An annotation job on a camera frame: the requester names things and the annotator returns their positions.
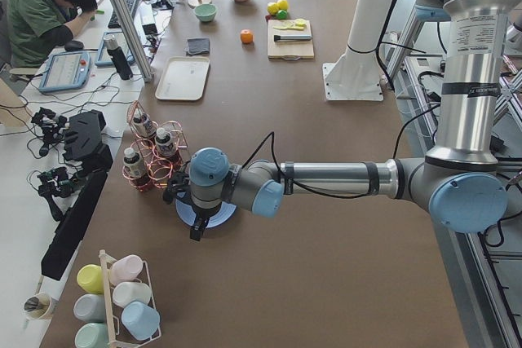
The pink plastic cup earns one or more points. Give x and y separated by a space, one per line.
125 269

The blue teach pendant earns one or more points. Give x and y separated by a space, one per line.
102 59
66 71

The dark drink bottle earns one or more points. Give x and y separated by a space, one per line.
143 125
134 163
164 143

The light blue plastic cup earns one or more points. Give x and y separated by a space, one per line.
141 320

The paper cup with tools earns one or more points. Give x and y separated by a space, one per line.
39 306

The black computer mouse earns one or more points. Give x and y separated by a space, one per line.
74 45

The orange fruit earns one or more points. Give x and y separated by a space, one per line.
246 36

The black handled knife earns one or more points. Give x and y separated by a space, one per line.
292 38

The green ceramic bowl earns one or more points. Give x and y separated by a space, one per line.
205 12

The white wire cup rack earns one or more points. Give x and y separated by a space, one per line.
119 335

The pale green plastic cup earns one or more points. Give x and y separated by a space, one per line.
92 335

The beige plastic tray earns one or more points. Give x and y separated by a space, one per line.
183 78

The yellow plastic cup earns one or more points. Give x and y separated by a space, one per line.
90 279

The blue plastic plate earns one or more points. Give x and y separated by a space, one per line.
187 211

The grey plastic cup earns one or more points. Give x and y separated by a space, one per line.
90 308

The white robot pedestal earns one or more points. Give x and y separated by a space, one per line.
356 74

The yellow lemon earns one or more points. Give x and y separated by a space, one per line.
283 4
272 8

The black thermos bottle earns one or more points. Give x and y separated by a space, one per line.
118 58

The aluminium frame post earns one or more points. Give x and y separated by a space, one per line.
132 38

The copper wire bottle holder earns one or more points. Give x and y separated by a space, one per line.
159 168

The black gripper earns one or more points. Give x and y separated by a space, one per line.
202 213

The seated person in green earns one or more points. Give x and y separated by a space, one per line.
37 27

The sliced lemon pieces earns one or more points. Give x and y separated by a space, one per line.
296 25

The dark drink bottle front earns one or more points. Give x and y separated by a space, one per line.
134 163

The grey folded cloth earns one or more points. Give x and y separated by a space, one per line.
198 46

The wooden cutting board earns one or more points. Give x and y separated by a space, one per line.
289 50

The dark drink bottle middle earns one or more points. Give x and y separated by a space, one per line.
164 143

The white plastic cup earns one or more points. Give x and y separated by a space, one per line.
128 292

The green lime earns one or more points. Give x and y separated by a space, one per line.
282 15

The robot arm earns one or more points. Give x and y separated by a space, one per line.
456 181

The black spare gripper parts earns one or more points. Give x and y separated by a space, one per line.
51 125

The dark drink bottle back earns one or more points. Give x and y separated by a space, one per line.
143 125

